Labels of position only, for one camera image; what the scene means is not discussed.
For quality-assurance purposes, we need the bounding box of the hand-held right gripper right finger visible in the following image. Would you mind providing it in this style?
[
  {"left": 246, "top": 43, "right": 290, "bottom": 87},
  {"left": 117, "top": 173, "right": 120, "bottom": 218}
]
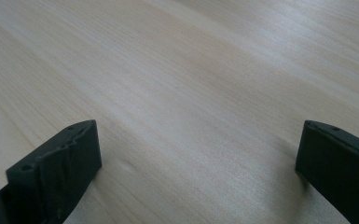
[{"left": 295, "top": 119, "right": 359, "bottom": 224}]

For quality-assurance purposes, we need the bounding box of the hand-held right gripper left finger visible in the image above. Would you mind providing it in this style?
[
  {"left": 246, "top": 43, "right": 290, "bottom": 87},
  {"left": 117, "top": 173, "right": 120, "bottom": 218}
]
[{"left": 5, "top": 119, "right": 103, "bottom": 224}]

